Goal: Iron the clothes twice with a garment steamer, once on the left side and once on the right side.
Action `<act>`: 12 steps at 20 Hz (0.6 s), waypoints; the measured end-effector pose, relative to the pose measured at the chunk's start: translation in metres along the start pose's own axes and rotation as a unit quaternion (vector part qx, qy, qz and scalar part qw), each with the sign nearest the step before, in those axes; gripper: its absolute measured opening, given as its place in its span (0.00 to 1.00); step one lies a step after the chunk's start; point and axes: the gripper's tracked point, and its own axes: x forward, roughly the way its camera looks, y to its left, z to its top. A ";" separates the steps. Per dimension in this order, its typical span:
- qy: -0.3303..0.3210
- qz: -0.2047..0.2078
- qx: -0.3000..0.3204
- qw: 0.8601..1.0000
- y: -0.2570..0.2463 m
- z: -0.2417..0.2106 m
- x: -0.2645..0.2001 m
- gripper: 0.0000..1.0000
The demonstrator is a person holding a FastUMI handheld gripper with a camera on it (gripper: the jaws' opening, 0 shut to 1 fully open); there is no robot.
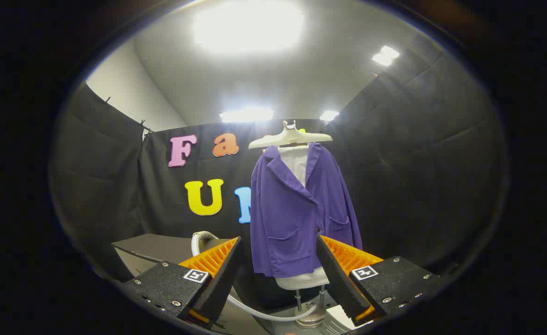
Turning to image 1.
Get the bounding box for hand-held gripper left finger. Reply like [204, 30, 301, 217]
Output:
[123, 236, 242, 328]

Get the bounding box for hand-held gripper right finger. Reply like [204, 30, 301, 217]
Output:
[316, 235, 441, 326]

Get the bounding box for purple jacket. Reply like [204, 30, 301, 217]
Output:
[250, 142, 363, 279]

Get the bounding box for white clothes hanger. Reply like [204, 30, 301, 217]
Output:
[248, 120, 333, 150]

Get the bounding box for metal stand base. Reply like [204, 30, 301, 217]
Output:
[297, 311, 328, 329]

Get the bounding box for white mannequin torso form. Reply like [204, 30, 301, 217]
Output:
[275, 145, 331, 291]

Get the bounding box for black backdrop cloth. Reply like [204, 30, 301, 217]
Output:
[50, 44, 506, 312]

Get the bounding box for long ceiling light panel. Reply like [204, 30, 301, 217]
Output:
[220, 108, 275, 123]

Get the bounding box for large ceiling light panel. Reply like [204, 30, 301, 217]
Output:
[193, 0, 305, 53]

